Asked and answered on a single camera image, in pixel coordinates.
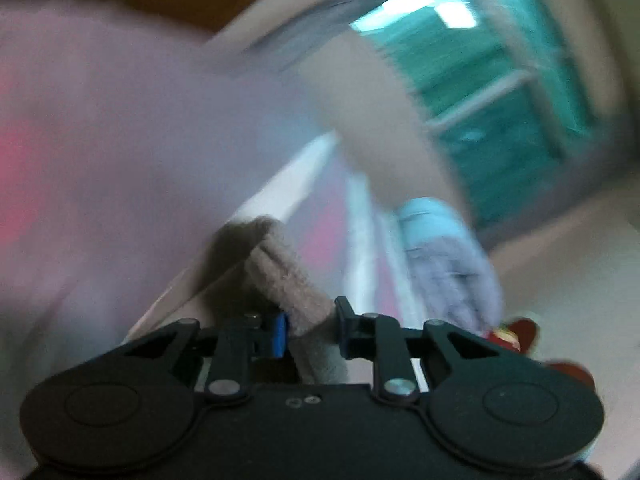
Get grey sweatpants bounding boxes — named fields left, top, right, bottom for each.
left=194, top=216, right=349, bottom=385

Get window with green blinds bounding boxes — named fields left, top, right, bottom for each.
left=352, top=0, right=595, bottom=226

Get striped pink grey bedsheet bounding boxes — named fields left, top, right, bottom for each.
left=1, top=0, right=422, bottom=479

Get red folded clothes stack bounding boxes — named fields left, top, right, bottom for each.
left=486, top=316, right=597, bottom=391

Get folded blue-grey duvet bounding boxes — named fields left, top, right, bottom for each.
left=396, top=197, right=503, bottom=337

